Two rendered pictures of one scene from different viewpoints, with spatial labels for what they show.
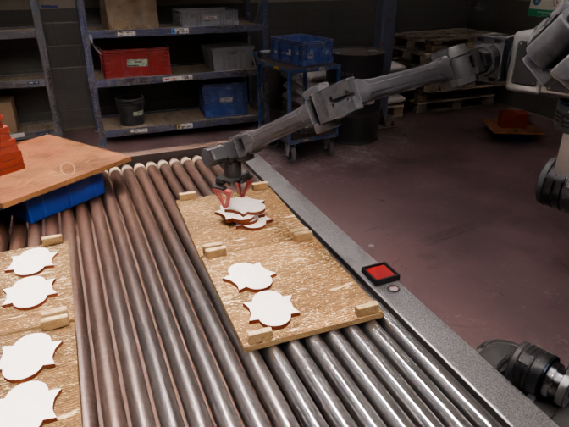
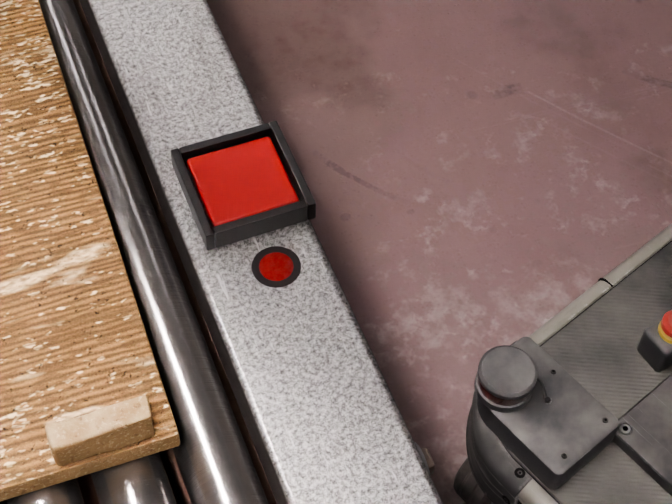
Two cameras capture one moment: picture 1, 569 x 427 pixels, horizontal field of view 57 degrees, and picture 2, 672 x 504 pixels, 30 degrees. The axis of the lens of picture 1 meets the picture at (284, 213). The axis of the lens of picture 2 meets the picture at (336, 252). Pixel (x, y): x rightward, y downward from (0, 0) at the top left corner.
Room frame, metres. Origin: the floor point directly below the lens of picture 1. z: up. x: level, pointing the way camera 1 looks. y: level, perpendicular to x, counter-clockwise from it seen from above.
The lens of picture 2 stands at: (0.70, -0.31, 1.59)
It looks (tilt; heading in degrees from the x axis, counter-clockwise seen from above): 56 degrees down; 358
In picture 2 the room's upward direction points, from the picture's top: 3 degrees clockwise
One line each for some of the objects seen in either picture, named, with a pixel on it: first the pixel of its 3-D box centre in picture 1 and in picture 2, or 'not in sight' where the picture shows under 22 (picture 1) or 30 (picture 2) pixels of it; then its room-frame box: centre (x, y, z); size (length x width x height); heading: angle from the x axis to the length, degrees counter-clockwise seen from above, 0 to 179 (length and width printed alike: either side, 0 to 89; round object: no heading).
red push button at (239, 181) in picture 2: (380, 274); (242, 185); (1.21, -0.26, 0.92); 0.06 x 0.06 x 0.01; 23
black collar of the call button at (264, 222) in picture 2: (380, 273); (242, 183); (1.21, -0.26, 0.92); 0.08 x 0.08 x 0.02; 23
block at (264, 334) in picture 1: (260, 335); not in sight; (0.92, 0.05, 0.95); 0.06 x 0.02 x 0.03; 111
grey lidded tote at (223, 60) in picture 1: (228, 56); not in sight; (5.80, 0.61, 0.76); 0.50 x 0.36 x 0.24; 118
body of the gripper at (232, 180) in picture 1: (232, 169); not in sight; (1.55, 0.16, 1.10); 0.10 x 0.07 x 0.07; 150
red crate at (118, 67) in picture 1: (134, 59); not in sight; (5.46, 1.53, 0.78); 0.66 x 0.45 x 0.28; 112
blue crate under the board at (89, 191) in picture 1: (41, 185); not in sight; (1.71, 0.86, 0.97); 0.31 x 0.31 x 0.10; 57
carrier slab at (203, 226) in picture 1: (239, 219); not in sight; (1.53, 0.15, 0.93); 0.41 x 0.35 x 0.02; 20
